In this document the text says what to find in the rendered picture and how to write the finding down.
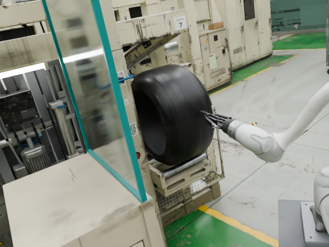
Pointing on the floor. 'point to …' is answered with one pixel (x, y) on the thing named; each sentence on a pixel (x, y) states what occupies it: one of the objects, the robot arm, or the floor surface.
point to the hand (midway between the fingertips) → (205, 114)
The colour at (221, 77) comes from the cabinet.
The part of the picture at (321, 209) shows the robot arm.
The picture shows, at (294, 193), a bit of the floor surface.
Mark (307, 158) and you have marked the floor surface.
